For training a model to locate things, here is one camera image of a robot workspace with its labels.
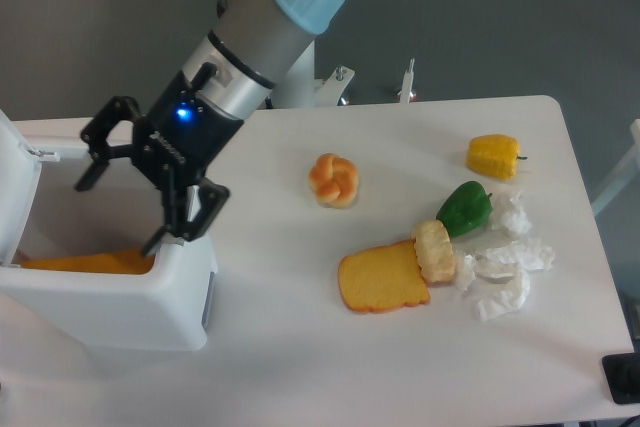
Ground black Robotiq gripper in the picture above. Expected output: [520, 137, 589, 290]
[74, 69, 244, 256]

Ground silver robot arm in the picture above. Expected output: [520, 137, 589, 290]
[76, 0, 346, 256]

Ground white trash can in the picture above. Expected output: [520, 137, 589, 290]
[1, 119, 218, 351]

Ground knotted bread roll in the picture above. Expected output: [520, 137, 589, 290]
[308, 153, 360, 208]

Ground small crusty bread piece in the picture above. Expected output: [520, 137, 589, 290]
[412, 220, 456, 284]

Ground orange toast slice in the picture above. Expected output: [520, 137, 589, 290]
[337, 239, 431, 313]

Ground green bell pepper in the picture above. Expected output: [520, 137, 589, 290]
[436, 181, 493, 238]

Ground yellow bell pepper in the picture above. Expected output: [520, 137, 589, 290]
[466, 134, 527, 180]

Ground crumpled white paper lower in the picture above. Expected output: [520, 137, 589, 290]
[454, 237, 556, 322]

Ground crumpled white paper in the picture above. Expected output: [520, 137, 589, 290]
[488, 191, 532, 239]
[454, 237, 556, 322]

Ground crumpled white paper upper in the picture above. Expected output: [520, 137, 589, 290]
[488, 191, 532, 239]

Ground black device at edge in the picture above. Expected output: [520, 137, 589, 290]
[601, 352, 640, 405]

